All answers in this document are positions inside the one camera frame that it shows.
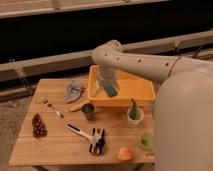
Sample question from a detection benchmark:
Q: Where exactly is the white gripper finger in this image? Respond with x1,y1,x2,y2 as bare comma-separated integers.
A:
93,80,100,97
113,81,120,92

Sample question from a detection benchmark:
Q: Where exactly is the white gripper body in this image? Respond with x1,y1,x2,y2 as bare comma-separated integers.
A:
98,66,117,85

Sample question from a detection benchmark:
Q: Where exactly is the white handled brush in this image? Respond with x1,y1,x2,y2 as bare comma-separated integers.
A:
67,124,101,145

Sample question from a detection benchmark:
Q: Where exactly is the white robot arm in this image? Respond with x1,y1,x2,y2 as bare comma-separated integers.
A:
92,40,213,171

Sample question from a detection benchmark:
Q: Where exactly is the teal sponge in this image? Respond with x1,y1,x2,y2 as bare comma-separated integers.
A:
104,85,118,97

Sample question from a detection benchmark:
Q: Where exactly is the yellow plastic bin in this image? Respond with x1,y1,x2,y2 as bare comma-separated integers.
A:
87,65,156,107

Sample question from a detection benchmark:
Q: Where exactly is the dark metal cup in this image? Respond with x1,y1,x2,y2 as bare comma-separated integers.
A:
82,103,95,120

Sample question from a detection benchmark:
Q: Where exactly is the grey crumpled cloth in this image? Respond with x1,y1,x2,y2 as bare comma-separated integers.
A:
65,80,85,103

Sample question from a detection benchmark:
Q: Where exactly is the yellow banana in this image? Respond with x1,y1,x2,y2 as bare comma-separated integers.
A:
68,100,89,112

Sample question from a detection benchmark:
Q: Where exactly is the green vegetable in cup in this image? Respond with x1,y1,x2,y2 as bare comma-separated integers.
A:
129,99,138,120

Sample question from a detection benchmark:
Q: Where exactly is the white cup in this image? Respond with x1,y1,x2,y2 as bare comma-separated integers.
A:
127,108,144,127

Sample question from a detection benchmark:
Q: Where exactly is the silver fork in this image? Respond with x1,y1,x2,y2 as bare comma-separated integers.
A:
43,99,64,118

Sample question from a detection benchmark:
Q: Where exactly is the wooden table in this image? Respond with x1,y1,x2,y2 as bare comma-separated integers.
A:
9,79,154,166

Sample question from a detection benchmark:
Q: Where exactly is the black white striped cloth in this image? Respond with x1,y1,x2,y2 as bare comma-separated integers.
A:
89,128,105,155

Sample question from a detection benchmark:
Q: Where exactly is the green bowl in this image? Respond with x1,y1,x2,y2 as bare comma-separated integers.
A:
139,132,154,150

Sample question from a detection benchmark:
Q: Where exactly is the orange apple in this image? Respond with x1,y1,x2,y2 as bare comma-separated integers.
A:
118,147,133,162

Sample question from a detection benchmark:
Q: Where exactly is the bunch of dark grapes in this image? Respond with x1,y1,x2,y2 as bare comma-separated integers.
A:
32,114,47,138

